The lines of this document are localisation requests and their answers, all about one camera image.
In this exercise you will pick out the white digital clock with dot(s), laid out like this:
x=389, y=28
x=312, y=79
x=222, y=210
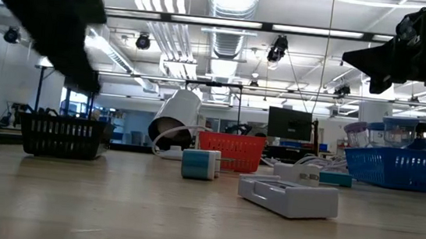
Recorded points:
x=299, y=202

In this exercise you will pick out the white square wall charger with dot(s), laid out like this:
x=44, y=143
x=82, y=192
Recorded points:
x=290, y=173

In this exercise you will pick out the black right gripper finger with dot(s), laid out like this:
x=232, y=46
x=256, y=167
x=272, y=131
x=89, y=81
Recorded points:
x=380, y=86
x=391, y=58

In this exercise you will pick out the white cylindrical lamp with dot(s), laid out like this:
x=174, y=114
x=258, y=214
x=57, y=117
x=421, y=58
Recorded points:
x=180, y=108

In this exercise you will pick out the white round puck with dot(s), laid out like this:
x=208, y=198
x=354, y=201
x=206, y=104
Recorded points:
x=172, y=154

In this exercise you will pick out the black plastic basket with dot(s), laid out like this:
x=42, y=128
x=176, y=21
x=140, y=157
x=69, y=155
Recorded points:
x=60, y=119

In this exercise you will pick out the black metal rack frame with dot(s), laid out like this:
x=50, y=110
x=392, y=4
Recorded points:
x=201, y=82

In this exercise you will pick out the black ceiling light rail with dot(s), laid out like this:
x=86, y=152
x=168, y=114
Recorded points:
x=267, y=26

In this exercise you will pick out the red plastic basket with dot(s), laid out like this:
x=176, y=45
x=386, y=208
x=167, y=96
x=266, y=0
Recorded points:
x=241, y=153

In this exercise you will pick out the black background robot arm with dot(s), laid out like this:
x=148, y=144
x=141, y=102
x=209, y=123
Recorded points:
x=22, y=109
x=237, y=129

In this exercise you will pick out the small teal and white charger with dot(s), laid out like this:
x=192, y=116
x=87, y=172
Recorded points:
x=197, y=165

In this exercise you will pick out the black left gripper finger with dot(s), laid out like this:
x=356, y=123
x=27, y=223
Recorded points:
x=80, y=71
x=95, y=10

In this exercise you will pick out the pale purple sand timer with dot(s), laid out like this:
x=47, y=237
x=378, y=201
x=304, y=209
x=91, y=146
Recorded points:
x=355, y=129

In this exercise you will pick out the black computer monitor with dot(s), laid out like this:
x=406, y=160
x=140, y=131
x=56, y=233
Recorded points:
x=289, y=123

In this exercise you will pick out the black ceiling spotlight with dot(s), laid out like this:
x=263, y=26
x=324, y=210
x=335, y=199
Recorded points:
x=279, y=45
x=342, y=89
x=11, y=34
x=143, y=41

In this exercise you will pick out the teal digital clock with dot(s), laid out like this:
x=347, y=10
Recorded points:
x=334, y=179

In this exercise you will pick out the blue plastic basket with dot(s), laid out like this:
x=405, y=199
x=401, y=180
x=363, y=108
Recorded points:
x=388, y=168

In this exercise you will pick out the silver ventilation duct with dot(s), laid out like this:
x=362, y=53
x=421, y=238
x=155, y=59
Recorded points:
x=228, y=44

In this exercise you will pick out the pink and white charger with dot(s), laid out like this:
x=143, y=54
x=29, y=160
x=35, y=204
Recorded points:
x=217, y=163

